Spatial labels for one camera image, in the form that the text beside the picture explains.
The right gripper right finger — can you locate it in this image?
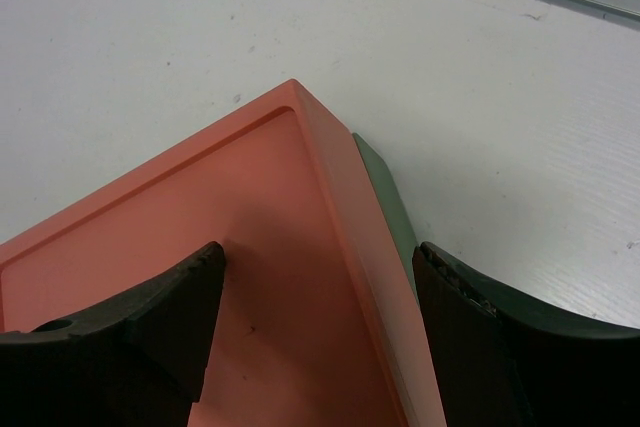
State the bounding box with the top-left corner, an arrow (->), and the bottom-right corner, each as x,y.
412,242 -> 639,426

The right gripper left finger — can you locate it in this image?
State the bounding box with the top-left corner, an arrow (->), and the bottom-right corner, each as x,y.
1,242 -> 226,426

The green drawer box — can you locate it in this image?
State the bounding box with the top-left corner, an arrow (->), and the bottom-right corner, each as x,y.
352,133 -> 418,298

